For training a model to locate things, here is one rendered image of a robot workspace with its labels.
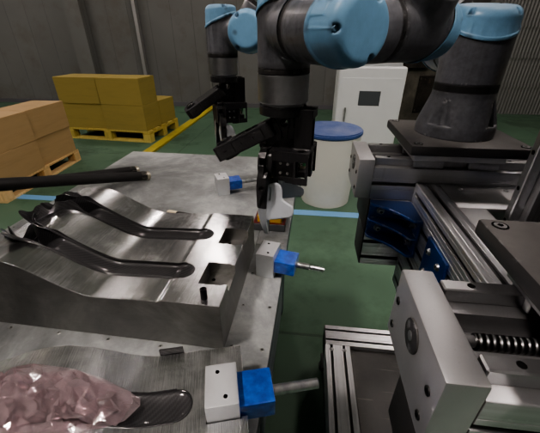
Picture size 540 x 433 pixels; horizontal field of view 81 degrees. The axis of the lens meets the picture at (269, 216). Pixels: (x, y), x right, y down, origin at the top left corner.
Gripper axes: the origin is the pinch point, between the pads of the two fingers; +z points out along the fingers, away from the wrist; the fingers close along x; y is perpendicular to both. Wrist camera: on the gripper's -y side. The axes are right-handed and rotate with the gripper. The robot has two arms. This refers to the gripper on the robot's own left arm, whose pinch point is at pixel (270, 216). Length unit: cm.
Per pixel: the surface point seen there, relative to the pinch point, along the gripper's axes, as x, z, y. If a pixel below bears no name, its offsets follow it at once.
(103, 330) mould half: -23.5, 11.6, -20.1
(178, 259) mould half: -12.0, 4.0, -12.5
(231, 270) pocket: -10.8, 5.0, -3.2
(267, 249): -0.4, 7.3, -0.3
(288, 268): -2.0, 9.6, 4.5
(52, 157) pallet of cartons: 176, 79, -285
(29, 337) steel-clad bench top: -27.5, 12.7, -31.3
